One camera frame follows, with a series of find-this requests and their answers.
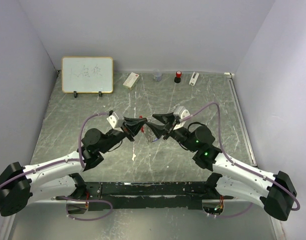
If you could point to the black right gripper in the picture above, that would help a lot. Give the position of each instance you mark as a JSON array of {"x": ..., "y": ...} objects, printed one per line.
[{"x": 167, "y": 129}]

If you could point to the aluminium rail frame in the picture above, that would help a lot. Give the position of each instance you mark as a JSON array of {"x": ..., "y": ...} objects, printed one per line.
[{"x": 277, "y": 226}]

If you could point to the black whiteboard stand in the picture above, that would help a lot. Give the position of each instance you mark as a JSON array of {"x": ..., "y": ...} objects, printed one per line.
[{"x": 75, "y": 94}]

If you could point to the red black stamp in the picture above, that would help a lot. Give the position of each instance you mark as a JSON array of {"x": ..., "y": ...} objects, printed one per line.
[{"x": 177, "y": 78}]

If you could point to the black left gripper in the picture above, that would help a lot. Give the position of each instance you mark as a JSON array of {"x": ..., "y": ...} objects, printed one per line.
[{"x": 133, "y": 126}]

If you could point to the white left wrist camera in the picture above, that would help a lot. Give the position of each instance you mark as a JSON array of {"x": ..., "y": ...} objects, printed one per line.
[{"x": 116, "y": 121}]

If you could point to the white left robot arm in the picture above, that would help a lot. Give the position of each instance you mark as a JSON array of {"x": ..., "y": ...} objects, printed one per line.
[{"x": 23, "y": 185}]

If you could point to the white cardboard box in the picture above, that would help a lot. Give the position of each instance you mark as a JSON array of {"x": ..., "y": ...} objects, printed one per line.
[{"x": 131, "y": 80}]

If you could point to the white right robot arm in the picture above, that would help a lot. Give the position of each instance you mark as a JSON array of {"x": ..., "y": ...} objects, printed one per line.
[{"x": 274, "y": 192}]

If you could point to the white stapler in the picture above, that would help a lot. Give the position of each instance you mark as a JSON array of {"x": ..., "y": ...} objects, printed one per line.
[{"x": 193, "y": 78}]

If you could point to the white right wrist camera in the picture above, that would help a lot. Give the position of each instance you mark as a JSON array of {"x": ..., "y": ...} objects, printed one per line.
[{"x": 182, "y": 113}]

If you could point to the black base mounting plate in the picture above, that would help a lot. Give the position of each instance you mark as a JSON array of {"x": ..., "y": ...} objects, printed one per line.
[{"x": 134, "y": 195}]

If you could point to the small whiteboard yellow frame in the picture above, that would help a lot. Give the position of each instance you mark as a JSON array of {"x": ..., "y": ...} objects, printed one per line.
[{"x": 87, "y": 74}]

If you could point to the red tagged key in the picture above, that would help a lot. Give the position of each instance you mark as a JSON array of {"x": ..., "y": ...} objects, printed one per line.
[{"x": 142, "y": 128}]

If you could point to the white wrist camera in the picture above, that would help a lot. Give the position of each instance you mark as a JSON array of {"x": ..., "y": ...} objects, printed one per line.
[
  {"x": 182, "y": 113},
  {"x": 116, "y": 121}
]

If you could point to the clear jar of paperclips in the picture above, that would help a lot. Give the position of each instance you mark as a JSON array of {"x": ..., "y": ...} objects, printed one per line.
[{"x": 157, "y": 75}]

